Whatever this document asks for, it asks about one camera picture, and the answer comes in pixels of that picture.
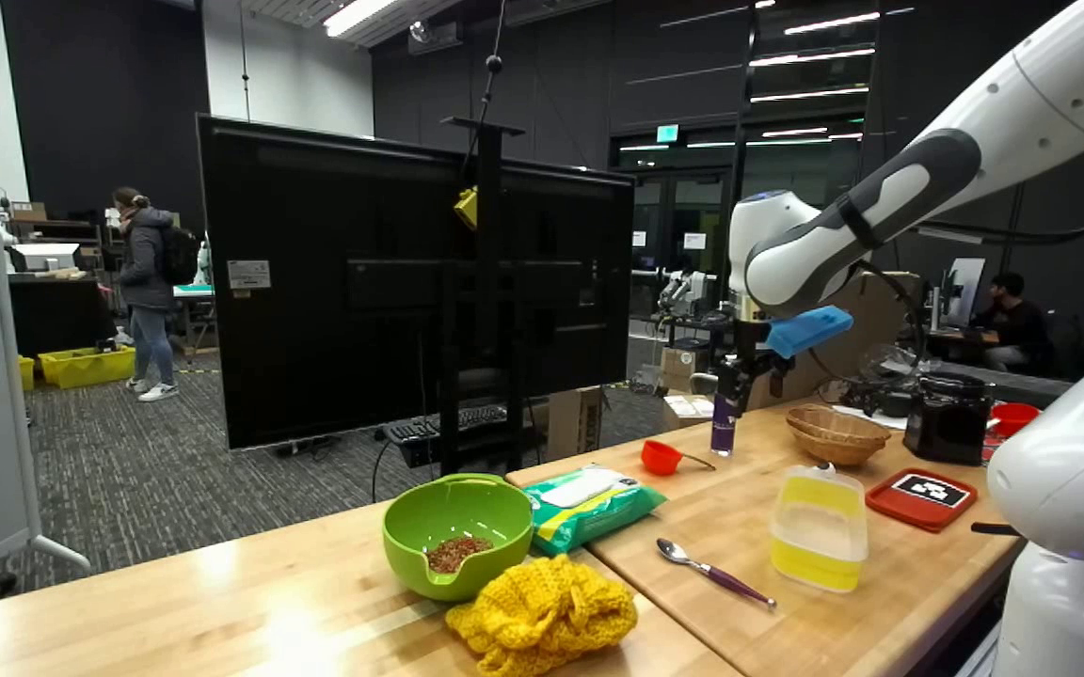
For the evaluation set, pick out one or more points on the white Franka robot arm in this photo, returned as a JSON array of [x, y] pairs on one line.
[[1046, 98]]

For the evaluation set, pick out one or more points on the yellow floor bin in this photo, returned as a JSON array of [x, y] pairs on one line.
[[86, 365]]

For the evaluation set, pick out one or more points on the large cardboard box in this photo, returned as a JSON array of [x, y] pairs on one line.
[[876, 314]]

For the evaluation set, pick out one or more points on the seated person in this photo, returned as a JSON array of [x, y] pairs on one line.
[[1010, 325]]

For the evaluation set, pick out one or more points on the wicker basket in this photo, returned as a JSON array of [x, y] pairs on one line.
[[836, 434]]

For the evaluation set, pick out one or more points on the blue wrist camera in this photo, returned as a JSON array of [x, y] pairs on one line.
[[807, 330]]

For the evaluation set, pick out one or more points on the red measuring cup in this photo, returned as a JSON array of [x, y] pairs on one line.
[[660, 455]]

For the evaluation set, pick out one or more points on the yellow knitted cloth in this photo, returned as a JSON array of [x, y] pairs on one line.
[[545, 613]]

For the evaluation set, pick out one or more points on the translucent yellow plastic bowl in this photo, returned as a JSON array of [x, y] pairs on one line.
[[818, 527]]

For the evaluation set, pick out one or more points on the small cardboard box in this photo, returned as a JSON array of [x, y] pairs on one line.
[[575, 419]]

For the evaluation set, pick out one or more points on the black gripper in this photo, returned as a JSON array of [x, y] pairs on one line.
[[743, 340]]

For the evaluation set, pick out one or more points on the purple sanitizer pump bottle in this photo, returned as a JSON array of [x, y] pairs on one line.
[[723, 419]]

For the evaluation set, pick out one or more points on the large black monitor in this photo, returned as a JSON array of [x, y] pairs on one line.
[[318, 286]]

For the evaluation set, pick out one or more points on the black monitor stand pole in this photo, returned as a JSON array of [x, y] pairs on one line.
[[491, 314]]

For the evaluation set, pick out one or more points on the green bowl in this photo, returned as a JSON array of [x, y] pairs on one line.
[[455, 522]]

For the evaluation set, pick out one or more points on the yellow sticky note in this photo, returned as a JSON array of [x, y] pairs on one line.
[[468, 208]]

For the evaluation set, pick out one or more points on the standing person with backpack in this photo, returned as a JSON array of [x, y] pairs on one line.
[[148, 285]]

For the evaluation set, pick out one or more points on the green wipes packet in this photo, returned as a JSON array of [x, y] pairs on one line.
[[586, 510]]

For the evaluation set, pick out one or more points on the red tray black label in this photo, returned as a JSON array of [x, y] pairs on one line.
[[920, 497]]

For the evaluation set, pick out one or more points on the brown food in bowl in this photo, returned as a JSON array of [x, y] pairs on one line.
[[457, 551]]

